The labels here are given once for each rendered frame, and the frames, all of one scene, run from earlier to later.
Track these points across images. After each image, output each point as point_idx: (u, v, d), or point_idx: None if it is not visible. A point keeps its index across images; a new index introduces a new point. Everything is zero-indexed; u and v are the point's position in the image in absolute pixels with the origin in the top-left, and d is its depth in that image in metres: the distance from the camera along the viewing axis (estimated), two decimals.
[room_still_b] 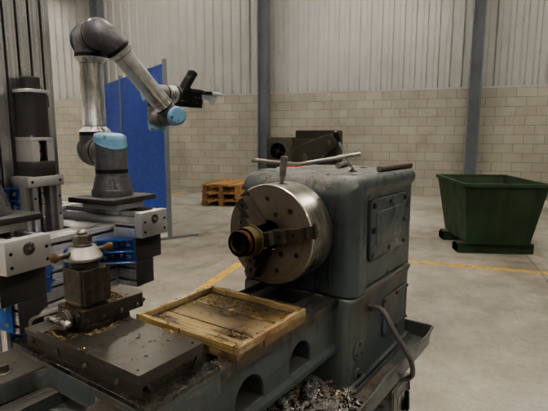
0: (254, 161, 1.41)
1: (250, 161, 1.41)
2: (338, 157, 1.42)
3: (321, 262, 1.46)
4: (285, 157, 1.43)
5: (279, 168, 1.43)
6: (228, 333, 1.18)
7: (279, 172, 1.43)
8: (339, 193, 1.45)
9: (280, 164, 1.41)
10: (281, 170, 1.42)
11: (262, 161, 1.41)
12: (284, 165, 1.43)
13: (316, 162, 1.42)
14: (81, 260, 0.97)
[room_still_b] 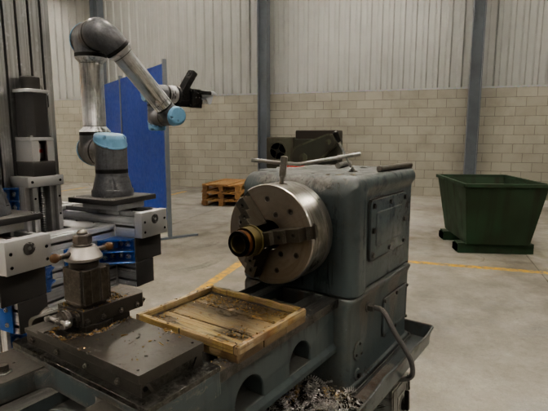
0: (254, 161, 1.41)
1: (250, 161, 1.41)
2: (338, 157, 1.42)
3: (321, 262, 1.46)
4: (285, 157, 1.43)
5: (279, 168, 1.43)
6: (228, 333, 1.18)
7: (279, 172, 1.43)
8: (339, 193, 1.45)
9: (280, 164, 1.41)
10: (281, 170, 1.42)
11: (262, 161, 1.41)
12: (284, 165, 1.43)
13: (316, 162, 1.42)
14: (81, 260, 0.97)
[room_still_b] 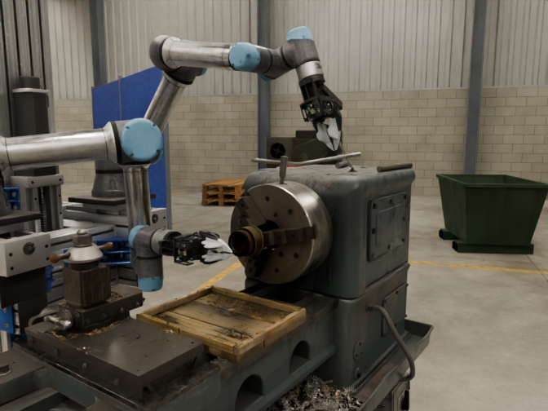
0: (254, 161, 1.41)
1: (250, 161, 1.41)
2: (338, 157, 1.42)
3: (321, 262, 1.46)
4: (285, 157, 1.43)
5: (279, 168, 1.43)
6: (228, 333, 1.18)
7: (279, 172, 1.43)
8: (339, 193, 1.45)
9: (280, 164, 1.41)
10: (281, 170, 1.42)
11: (262, 161, 1.41)
12: (284, 165, 1.43)
13: (316, 162, 1.42)
14: (81, 260, 0.97)
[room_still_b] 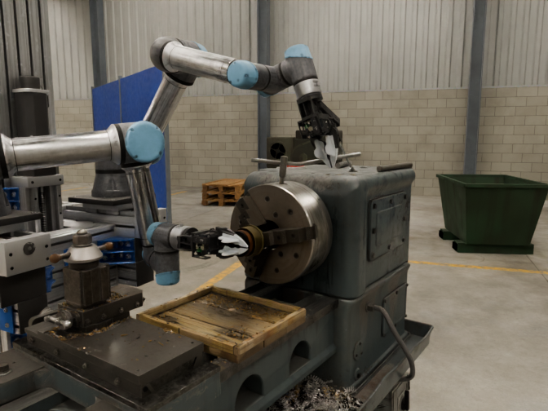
0: (254, 161, 1.41)
1: (250, 161, 1.41)
2: (338, 157, 1.42)
3: (321, 262, 1.46)
4: (285, 157, 1.43)
5: (279, 168, 1.43)
6: (228, 333, 1.18)
7: (279, 172, 1.43)
8: (339, 193, 1.45)
9: (280, 164, 1.41)
10: (281, 170, 1.42)
11: (262, 161, 1.41)
12: (284, 165, 1.43)
13: (316, 162, 1.42)
14: (81, 260, 0.97)
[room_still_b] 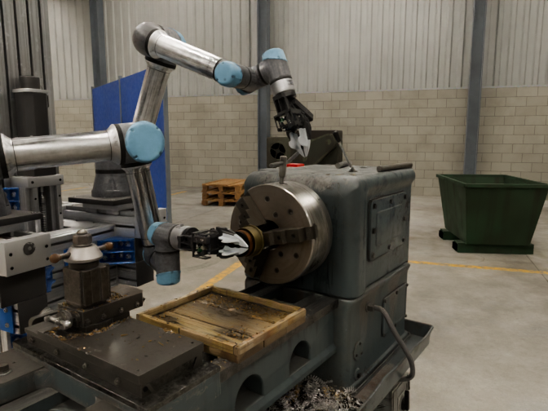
0: (274, 165, 1.34)
1: (271, 166, 1.33)
2: None
3: (321, 262, 1.46)
4: (281, 156, 1.43)
5: (280, 169, 1.42)
6: (228, 333, 1.18)
7: (280, 173, 1.42)
8: (339, 193, 1.45)
9: (284, 164, 1.41)
10: (285, 170, 1.42)
11: (277, 165, 1.36)
12: (280, 165, 1.43)
13: (295, 157, 1.51)
14: (81, 260, 0.97)
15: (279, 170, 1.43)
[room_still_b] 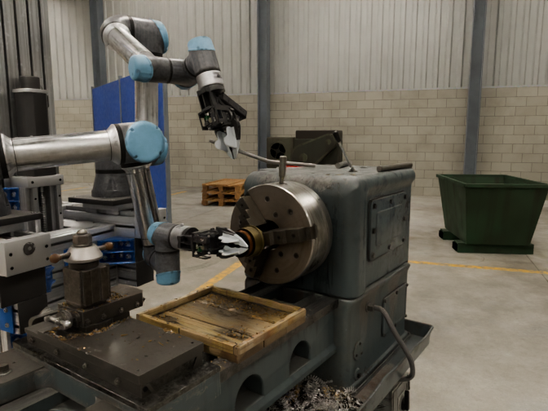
0: (311, 165, 1.42)
1: (315, 166, 1.41)
2: None
3: (321, 262, 1.46)
4: (280, 157, 1.41)
5: (285, 169, 1.42)
6: (228, 333, 1.18)
7: (285, 173, 1.43)
8: (339, 193, 1.45)
9: (285, 164, 1.43)
10: (284, 170, 1.43)
11: (303, 165, 1.42)
12: (280, 166, 1.41)
13: (250, 156, 1.43)
14: (81, 260, 0.97)
15: (281, 171, 1.42)
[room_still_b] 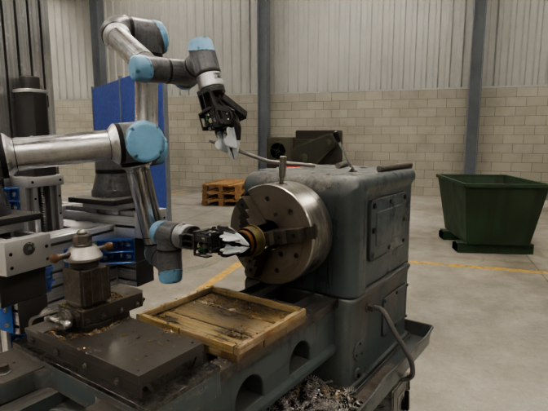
0: (311, 165, 1.42)
1: (315, 166, 1.41)
2: None
3: (321, 262, 1.46)
4: (280, 157, 1.41)
5: (285, 169, 1.42)
6: (228, 333, 1.18)
7: (285, 173, 1.43)
8: (339, 193, 1.45)
9: (285, 164, 1.43)
10: (284, 170, 1.43)
11: (303, 165, 1.42)
12: (280, 166, 1.41)
13: (250, 156, 1.43)
14: (81, 260, 0.97)
15: (281, 171, 1.42)
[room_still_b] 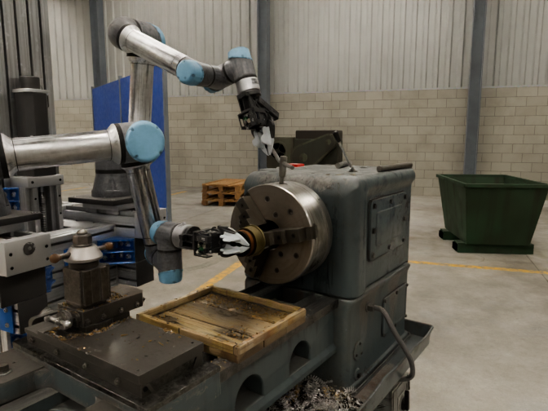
0: (293, 167, 1.34)
1: (293, 169, 1.33)
2: None
3: (321, 262, 1.46)
4: (280, 156, 1.42)
5: (283, 169, 1.41)
6: (228, 333, 1.18)
7: (283, 173, 1.42)
8: (339, 193, 1.45)
9: None
10: (285, 170, 1.42)
11: None
12: (279, 165, 1.42)
13: (276, 155, 1.52)
14: (81, 260, 0.97)
15: (279, 170, 1.42)
